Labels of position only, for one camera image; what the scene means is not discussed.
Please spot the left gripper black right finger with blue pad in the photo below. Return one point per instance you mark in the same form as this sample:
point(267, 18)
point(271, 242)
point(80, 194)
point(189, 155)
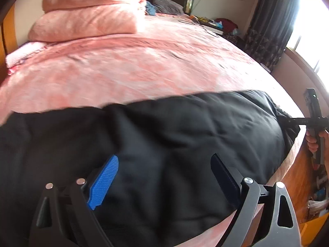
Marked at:
point(264, 214)

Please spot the dark red cloth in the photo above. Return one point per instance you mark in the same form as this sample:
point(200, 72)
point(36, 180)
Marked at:
point(228, 25)

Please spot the folded pink quilt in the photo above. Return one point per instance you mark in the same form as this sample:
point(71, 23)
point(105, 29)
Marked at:
point(65, 20)

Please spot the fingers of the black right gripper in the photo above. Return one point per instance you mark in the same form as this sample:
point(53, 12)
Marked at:
point(283, 121)

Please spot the blue cloth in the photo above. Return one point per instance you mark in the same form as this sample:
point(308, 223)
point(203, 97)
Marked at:
point(150, 9)

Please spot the cluttered white nightstand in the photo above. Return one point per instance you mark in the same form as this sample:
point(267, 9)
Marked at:
point(212, 28)

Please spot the white pink striped cloth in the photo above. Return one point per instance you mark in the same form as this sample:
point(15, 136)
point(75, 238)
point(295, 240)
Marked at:
point(23, 52)

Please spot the black pants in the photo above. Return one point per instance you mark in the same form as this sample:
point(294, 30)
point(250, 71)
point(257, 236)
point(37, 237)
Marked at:
point(164, 193)

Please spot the pink bed cover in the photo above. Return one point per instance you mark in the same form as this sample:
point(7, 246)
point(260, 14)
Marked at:
point(166, 58)

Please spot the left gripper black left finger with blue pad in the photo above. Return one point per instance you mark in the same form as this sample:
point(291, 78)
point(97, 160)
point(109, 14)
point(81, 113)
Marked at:
point(65, 215)

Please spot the window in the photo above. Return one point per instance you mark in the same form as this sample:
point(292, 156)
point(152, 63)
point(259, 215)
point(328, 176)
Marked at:
point(309, 38)

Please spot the dark patterned curtain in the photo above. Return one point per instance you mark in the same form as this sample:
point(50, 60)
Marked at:
point(270, 30)

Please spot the grey pillow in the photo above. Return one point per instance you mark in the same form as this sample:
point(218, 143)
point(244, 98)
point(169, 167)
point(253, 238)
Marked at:
point(168, 7)

